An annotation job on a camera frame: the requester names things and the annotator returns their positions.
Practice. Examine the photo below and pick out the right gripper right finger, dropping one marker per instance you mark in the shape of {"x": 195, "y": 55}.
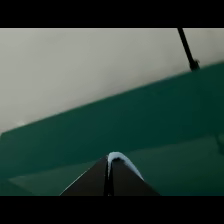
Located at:
{"x": 126, "y": 181}

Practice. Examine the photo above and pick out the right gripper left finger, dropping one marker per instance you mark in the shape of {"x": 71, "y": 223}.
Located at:
{"x": 93, "y": 180}

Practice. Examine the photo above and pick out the thin black post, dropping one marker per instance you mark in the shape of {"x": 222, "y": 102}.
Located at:
{"x": 187, "y": 50}

